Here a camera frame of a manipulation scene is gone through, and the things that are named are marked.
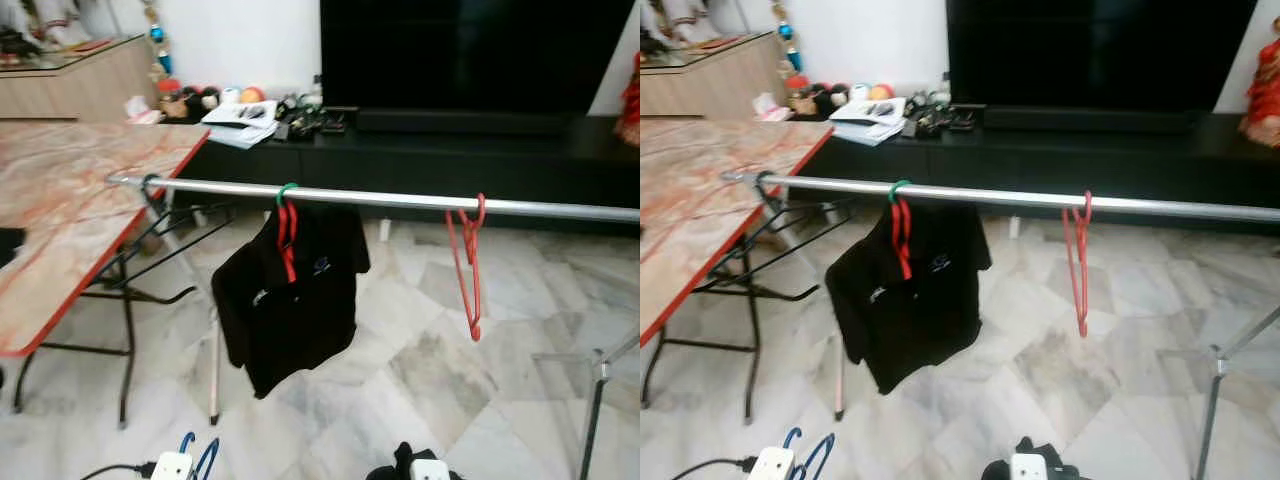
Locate black wire hanger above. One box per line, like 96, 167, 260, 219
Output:
95, 175, 239, 306
715, 172, 856, 303

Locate stack of white papers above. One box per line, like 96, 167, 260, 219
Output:
200, 100, 281, 149
830, 97, 909, 146

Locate black electronic gadgets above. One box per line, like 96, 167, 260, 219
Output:
900, 92, 986, 139
272, 95, 351, 141

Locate black polo shirt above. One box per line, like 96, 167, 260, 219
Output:
825, 200, 993, 396
210, 203, 373, 399

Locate silver metal clothes rack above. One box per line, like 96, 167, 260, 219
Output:
105, 172, 641, 480
720, 168, 1280, 480

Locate black TV console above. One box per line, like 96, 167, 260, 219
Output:
800, 108, 1280, 226
180, 110, 641, 236

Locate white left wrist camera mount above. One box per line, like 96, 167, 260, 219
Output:
148, 452, 194, 480
748, 447, 796, 480

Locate light wooden cabinet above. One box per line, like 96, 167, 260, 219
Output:
640, 30, 786, 119
0, 35, 159, 123

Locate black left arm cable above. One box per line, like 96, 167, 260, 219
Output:
672, 455, 756, 480
80, 460, 156, 480

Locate blue plastic hanger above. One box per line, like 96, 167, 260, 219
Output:
178, 432, 221, 480
780, 427, 836, 480

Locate black shirt green logo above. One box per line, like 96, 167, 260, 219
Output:
365, 442, 466, 480
980, 437, 1091, 480

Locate black soundbar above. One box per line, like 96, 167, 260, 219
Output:
355, 108, 571, 136
982, 105, 1201, 134

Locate black television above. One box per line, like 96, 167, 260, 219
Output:
945, 0, 1259, 111
320, 0, 637, 113

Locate marble-print folding table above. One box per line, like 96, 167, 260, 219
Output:
640, 120, 836, 426
0, 122, 211, 431

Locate gold trophy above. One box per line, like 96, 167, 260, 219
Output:
142, 0, 171, 86
770, 0, 801, 81

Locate red plastic hanger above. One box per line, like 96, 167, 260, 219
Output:
445, 193, 488, 343
1062, 190, 1094, 339

